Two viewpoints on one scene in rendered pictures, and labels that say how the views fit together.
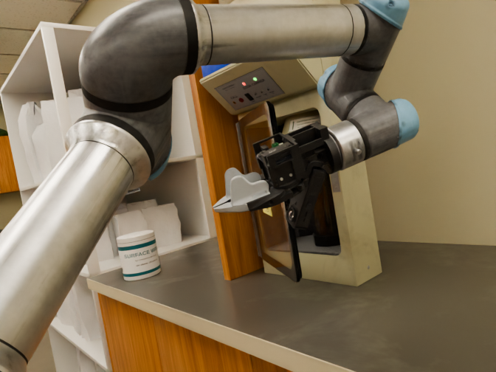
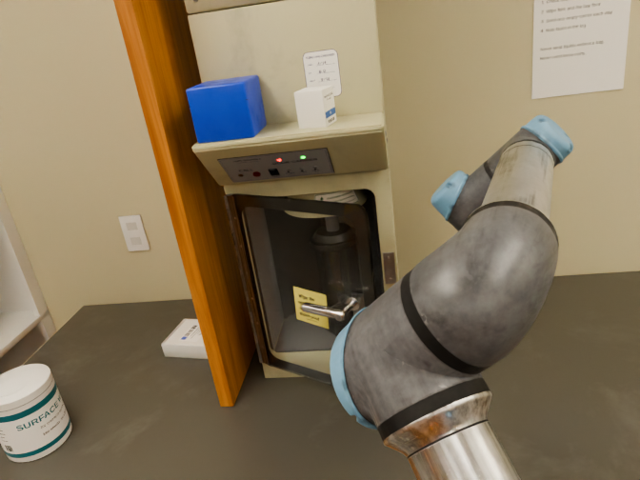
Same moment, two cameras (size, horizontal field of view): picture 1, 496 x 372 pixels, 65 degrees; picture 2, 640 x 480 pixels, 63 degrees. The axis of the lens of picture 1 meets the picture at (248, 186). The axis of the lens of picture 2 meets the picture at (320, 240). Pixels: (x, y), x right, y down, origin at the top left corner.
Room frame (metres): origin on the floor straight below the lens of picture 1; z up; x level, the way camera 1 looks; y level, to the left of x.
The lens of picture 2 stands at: (0.27, 0.50, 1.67)
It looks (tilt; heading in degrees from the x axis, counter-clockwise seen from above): 23 degrees down; 320
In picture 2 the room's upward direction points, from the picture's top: 8 degrees counter-clockwise
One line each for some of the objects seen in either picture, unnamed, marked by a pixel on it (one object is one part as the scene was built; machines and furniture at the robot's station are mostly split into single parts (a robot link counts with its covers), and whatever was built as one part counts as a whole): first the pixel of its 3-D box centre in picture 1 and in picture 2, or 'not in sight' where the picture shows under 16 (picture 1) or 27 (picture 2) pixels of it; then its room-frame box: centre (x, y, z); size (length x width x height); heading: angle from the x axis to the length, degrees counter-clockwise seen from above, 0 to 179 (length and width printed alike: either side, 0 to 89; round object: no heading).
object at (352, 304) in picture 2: not in sight; (330, 307); (0.89, -0.03, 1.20); 0.10 x 0.05 x 0.03; 13
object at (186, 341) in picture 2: not in sight; (201, 338); (1.38, 0.01, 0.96); 0.16 x 0.12 x 0.04; 31
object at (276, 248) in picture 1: (264, 191); (307, 296); (0.97, -0.04, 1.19); 0.30 x 0.01 x 0.40; 13
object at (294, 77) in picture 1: (256, 82); (294, 156); (0.97, -0.06, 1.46); 0.32 x 0.11 x 0.10; 40
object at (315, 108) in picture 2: not in sight; (315, 107); (0.93, -0.10, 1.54); 0.05 x 0.05 x 0.06; 26
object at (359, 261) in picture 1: (312, 131); (317, 195); (1.09, -0.20, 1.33); 0.32 x 0.25 x 0.77; 40
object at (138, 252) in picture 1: (139, 254); (28, 411); (1.36, 0.42, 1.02); 0.13 x 0.13 x 0.15
